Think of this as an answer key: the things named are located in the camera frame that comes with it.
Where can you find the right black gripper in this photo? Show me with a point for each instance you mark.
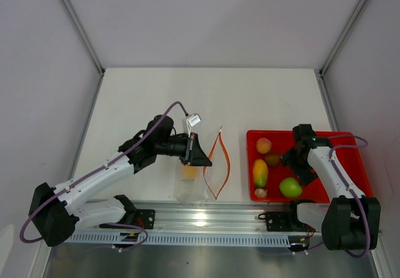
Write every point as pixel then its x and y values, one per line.
pixel 305 175

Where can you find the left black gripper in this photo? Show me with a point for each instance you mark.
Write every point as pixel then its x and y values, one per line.
pixel 193 154

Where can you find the orange fruit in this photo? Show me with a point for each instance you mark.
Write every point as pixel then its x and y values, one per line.
pixel 190 173

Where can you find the green apple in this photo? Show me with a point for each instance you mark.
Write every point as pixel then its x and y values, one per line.
pixel 290 188

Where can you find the brown kiwi fruit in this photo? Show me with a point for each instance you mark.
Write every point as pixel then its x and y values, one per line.
pixel 272 159

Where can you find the clear orange zip top bag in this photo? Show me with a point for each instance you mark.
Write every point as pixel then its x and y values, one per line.
pixel 211 180

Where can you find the peach fruit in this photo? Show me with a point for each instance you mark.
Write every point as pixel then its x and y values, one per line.
pixel 263 145

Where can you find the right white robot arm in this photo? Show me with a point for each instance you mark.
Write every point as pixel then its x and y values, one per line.
pixel 351 221

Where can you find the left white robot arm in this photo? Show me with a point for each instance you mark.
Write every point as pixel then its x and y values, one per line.
pixel 58 211

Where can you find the red plastic tray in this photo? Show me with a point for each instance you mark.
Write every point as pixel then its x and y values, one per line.
pixel 282 141

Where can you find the yellow green mango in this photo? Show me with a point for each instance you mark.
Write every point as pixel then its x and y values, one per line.
pixel 259 173

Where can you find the garlic bulb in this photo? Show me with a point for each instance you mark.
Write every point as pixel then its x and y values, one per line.
pixel 261 193

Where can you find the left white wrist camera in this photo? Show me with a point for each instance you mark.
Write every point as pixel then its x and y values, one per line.
pixel 189 121

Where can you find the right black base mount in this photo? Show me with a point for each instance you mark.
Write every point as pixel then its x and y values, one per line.
pixel 283 221

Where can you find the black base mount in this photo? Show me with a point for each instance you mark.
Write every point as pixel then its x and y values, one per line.
pixel 143 218
pixel 283 221

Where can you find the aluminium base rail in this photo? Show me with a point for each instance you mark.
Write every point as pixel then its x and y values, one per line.
pixel 210 217

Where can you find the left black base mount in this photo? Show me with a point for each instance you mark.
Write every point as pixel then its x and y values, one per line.
pixel 143 218

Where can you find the slotted cable duct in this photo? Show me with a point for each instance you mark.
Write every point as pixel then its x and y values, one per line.
pixel 181 239

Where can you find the right aluminium frame post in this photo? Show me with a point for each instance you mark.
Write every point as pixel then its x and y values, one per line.
pixel 350 24

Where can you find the aluminium frame post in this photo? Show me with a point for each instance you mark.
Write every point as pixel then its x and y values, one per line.
pixel 350 24
pixel 82 35

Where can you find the left aluminium frame post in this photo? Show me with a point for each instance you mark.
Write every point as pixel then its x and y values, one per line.
pixel 82 35

